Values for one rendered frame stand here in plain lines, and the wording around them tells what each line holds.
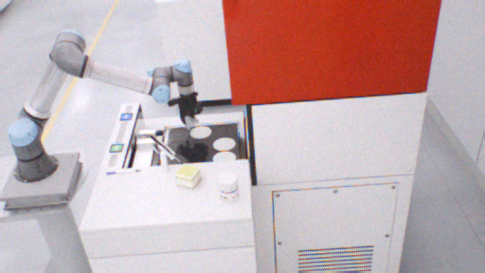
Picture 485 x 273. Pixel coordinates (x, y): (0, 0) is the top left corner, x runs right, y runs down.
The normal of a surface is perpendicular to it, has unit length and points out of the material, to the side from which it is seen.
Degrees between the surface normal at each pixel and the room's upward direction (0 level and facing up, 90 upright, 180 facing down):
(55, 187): 2
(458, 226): 0
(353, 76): 90
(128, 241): 90
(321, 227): 90
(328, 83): 90
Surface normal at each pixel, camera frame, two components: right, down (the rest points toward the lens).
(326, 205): 0.04, 0.56
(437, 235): -0.07, -0.83
